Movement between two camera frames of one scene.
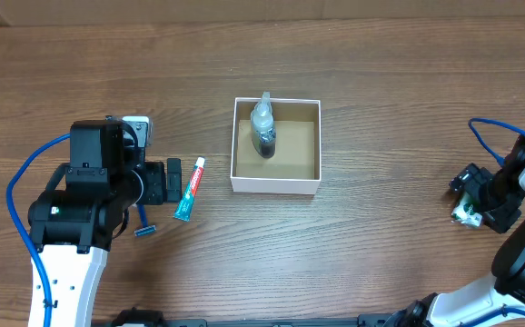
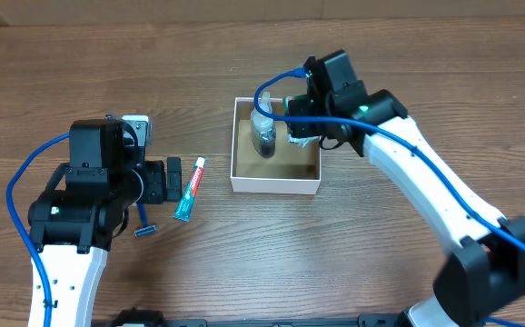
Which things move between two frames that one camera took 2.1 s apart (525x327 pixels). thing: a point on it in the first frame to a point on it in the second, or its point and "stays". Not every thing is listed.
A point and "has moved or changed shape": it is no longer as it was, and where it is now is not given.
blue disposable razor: [145, 227] stays
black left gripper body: [155, 190] stays
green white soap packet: [464, 213] has moved or changed shape
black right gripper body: [498, 195] to [302, 108]
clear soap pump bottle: [262, 128] stays
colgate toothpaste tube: [183, 210] stays
